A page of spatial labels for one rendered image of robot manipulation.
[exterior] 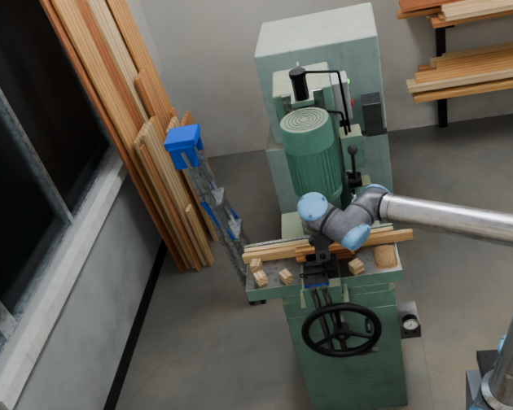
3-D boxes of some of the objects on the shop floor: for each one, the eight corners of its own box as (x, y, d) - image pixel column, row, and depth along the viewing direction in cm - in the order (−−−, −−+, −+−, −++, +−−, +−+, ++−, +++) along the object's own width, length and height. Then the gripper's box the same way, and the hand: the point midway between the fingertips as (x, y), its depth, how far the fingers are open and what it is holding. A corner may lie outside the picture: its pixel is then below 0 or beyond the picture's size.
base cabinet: (313, 416, 263) (284, 320, 220) (308, 321, 308) (283, 228, 266) (408, 406, 255) (397, 305, 213) (388, 311, 301) (376, 213, 259)
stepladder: (244, 308, 330) (159, 150, 262) (247, 277, 350) (169, 123, 282) (269, 303, 326) (190, 142, 258) (271, 272, 346) (198, 115, 278)
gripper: (329, 206, 178) (334, 227, 198) (301, 211, 180) (309, 231, 199) (332, 231, 175) (337, 250, 194) (304, 235, 176) (312, 253, 196)
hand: (324, 246), depth 194 cm, fingers closed
